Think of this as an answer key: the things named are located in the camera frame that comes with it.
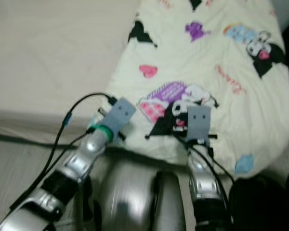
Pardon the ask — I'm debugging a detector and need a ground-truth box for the cream cartoon print blanket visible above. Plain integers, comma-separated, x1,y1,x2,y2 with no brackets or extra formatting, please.
106,0,289,181

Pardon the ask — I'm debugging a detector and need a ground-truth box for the grey robot right leg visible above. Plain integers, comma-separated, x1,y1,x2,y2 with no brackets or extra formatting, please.
157,171,188,231

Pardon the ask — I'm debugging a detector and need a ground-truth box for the grey robot leg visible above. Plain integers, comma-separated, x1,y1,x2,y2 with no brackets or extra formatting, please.
157,171,188,231
96,159,157,231

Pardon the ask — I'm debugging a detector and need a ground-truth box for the grey robot left leg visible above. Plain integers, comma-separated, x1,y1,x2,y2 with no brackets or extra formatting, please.
96,159,157,231

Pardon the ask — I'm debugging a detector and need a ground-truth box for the black bulky object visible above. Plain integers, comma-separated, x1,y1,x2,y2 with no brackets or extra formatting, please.
229,168,289,231

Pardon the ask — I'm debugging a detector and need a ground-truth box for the cream mattress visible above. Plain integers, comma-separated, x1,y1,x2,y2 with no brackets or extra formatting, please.
0,0,140,145

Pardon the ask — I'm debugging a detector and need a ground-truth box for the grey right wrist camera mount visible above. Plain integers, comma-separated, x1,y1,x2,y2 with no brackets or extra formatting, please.
185,106,212,142

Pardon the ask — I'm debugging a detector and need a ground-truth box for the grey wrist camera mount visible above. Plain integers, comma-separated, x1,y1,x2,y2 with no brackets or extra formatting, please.
106,98,138,140
185,106,212,142

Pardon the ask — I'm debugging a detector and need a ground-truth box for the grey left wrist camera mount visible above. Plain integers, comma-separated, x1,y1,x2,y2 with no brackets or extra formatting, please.
106,98,138,140

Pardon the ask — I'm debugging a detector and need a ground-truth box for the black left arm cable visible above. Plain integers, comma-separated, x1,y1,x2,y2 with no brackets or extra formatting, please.
36,93,118,193

